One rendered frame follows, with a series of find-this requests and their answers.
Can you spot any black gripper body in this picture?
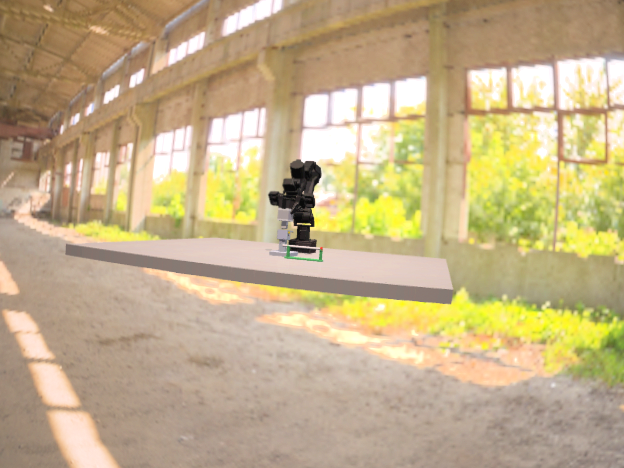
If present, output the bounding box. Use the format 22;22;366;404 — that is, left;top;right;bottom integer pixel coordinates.
268;185;316;208

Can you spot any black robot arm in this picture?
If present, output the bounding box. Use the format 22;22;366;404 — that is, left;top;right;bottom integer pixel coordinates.
282;159;322;241

